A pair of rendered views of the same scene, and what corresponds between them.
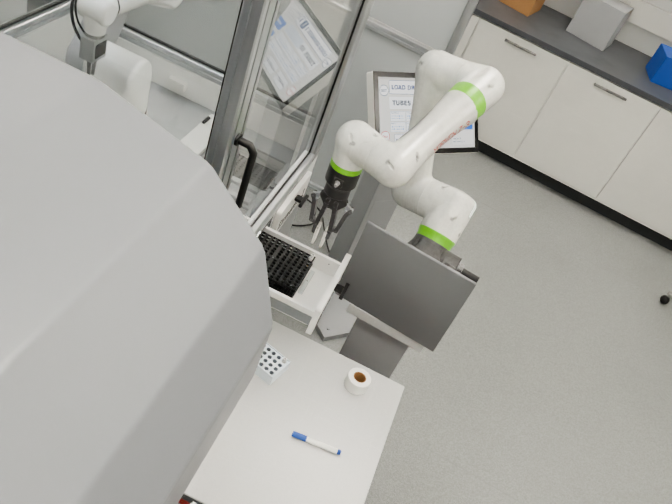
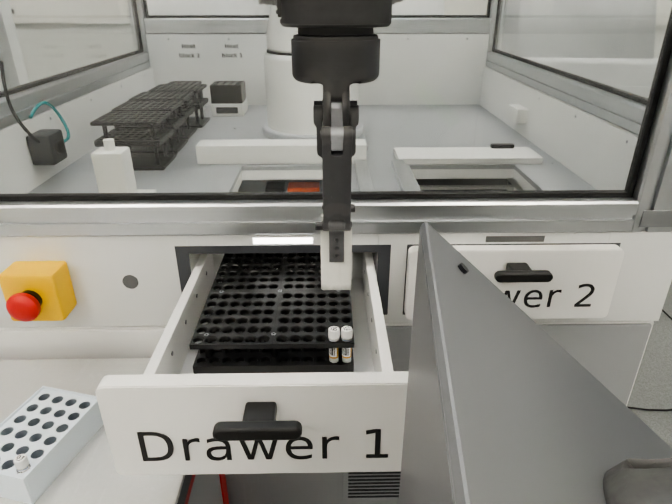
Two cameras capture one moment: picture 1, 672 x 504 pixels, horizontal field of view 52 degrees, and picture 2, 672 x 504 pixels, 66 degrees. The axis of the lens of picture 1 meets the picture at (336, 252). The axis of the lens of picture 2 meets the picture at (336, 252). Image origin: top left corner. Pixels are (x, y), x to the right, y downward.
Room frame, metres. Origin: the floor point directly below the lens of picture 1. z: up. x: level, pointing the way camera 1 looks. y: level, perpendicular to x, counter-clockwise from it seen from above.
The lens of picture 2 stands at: (1.58, -0.40, 1.24)
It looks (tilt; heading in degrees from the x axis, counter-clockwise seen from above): 26 degrees down; 85
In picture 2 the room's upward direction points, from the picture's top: straight up
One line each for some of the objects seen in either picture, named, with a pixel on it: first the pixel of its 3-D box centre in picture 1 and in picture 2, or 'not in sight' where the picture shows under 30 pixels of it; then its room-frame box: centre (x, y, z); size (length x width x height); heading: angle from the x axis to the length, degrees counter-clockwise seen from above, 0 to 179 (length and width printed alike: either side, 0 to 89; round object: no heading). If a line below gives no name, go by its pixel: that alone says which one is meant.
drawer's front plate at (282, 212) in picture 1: (290, 203); (510, 282); (1.88, 0.21, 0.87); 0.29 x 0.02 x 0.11; 176
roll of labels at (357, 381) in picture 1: (357, 381); not in sight; (1.35, -0.21, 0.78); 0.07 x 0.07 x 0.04
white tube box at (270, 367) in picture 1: (263, 360); (38, 439); (1.28, 0.06, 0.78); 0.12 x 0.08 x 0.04; 71
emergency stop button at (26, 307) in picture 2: not in sight; (25, 305); (1.23, 0.20, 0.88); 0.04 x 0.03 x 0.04; 176
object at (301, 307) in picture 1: (267, 264); (281, 311); (1.56, 0.18, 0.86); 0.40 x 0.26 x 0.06; 86
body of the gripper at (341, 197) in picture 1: (335, 194); (335, 88); (1.62, 0.07, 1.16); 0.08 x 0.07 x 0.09; 86
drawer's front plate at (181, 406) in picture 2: (329, 292); (264, 424); (1.54, -0.03, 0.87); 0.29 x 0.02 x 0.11; 176
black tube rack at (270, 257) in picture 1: (270, 264); (281, 312); (1.56, 0.17, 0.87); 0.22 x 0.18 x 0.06; 86
